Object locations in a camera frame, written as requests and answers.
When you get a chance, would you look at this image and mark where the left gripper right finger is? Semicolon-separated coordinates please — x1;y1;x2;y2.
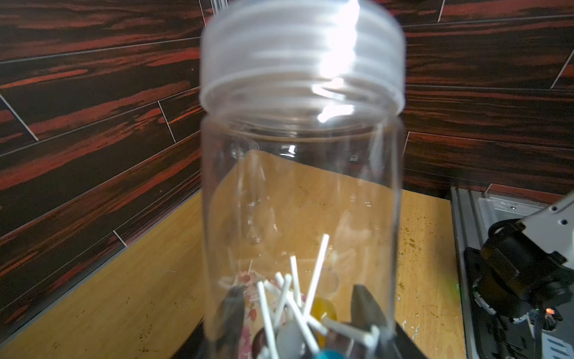
351;284;426;359

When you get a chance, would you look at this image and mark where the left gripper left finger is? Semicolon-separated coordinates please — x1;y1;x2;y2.
172;286;245;358

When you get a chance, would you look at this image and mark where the jar with white lid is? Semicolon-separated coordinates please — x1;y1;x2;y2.
202;100;403;334

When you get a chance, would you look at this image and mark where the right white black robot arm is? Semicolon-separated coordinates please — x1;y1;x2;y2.
472;193;573;322

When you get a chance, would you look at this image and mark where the floral pattern tray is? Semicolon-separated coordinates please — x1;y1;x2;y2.
233;269;265;359

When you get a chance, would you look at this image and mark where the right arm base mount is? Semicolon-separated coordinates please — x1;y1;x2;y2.
463;248;573;358

